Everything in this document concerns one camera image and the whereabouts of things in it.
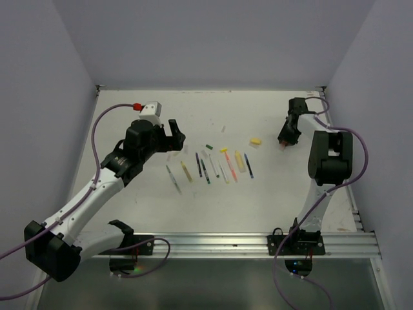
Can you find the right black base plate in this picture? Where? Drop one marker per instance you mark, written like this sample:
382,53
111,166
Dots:
299,244

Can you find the blue green pen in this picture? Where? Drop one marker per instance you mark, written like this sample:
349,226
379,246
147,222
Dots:
248,166

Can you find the orange thick highlighter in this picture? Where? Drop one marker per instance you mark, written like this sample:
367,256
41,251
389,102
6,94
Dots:
283,146

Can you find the orange thin highlighter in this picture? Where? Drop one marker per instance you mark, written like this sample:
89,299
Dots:
231,167

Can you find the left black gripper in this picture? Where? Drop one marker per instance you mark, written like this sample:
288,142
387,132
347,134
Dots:
178,137

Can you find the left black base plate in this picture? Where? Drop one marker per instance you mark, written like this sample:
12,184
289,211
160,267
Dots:
135,245

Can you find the green clear pen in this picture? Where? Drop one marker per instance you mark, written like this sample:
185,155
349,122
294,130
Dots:
173,179

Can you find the aluminium rail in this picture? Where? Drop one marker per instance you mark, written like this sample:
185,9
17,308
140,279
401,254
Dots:
254,245

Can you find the yellow thin highlighter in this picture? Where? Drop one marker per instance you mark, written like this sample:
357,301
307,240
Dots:
186,171

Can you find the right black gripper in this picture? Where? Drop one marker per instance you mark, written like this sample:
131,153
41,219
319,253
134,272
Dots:
290,139

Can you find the yellow thick highlighter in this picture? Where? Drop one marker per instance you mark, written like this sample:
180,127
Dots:
239,161

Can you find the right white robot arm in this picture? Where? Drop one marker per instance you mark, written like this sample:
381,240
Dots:
329,161

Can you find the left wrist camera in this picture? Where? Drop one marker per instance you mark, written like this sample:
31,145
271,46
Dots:
151,112

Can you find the purple gel pen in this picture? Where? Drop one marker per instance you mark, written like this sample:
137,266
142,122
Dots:
198,165

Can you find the yellow thick highlighter cap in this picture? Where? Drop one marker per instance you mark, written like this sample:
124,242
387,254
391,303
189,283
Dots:
255,141

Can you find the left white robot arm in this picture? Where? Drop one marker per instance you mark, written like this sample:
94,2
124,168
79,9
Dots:
57,246

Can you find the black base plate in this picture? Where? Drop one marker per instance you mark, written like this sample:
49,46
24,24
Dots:
135,245
299,244

